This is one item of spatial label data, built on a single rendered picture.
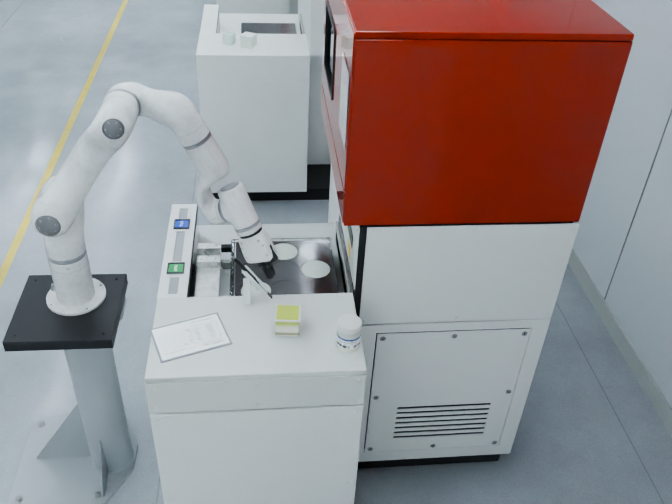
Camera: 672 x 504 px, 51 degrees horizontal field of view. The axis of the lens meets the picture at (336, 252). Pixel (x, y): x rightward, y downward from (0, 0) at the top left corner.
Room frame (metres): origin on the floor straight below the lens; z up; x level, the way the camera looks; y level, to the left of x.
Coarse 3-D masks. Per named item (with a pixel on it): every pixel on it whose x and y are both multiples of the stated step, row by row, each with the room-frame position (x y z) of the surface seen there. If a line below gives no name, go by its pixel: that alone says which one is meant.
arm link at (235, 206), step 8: (232, 184) 1.85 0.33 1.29; (240, 184) 1.84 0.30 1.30; (224, 192) 1.81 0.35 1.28; (232, 192) 1.80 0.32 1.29; (240, 192) 1.81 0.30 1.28; (224, 200) 1.80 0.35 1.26; (232, 200) 1.80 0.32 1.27; (240, 200) 1.80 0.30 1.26; (248, 200) 1.83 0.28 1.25; (224, 208) 1.80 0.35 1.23; (232, 208) 1.79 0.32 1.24; (240, 208) 1.79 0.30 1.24; (248, 208) 1.81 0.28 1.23; (224, 216) 1.80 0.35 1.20; (232, 216) 1.79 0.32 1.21; (240, 216) 1.79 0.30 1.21; (248, 216) 1.80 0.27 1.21; (256, 216) 1.82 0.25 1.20; (232, 224) 1.80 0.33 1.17; (240, 224) 1.78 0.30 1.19; (248, 224) 1.79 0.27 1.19
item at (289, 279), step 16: (320, 240) 2.12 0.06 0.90; (240, 256) 2.00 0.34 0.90; (304, 256) 2.02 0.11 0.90; (320, 256) 2.03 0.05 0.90; (240, 272) 1.91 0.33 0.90; (256, 272) 1.91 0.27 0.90; (288, 272) 1.92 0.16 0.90; (240, 288) 1.82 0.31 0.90; (272, 288) 1.83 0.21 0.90; (288, 288) 1.84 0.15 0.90; (304, 288) 1.84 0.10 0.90; (320, 288) 1.85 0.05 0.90; (336, 288) 1.85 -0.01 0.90
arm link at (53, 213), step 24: (120, 96) 1.79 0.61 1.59; (96, 120) 1.70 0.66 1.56; (120, 120) 1.70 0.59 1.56; (96, 144) 1.72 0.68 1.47; (120, 144) 1.70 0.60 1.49; (72, 168) 1.73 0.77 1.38; (96, 168) 1.75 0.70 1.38; (48, 192) 1.71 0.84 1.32; (72, 192) 1.72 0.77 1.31; (48, 216) 1.67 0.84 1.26; (72, 216) 1.70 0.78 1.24
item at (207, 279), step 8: (200, 272) 1.92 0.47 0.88; (208, 272) 1.92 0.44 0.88; (216, 272) 1.93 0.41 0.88; (200, 280) 1.88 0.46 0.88; (208, 280) 1.88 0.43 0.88; (216, 280) 1.88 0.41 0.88; (200, 288) 1.83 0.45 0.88; (208, 288) 1.84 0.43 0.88; (216, 288) 1.84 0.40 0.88; (200, 296) 1.79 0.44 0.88; (208, 296) 1.79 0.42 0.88; (216, 296) 1.80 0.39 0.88
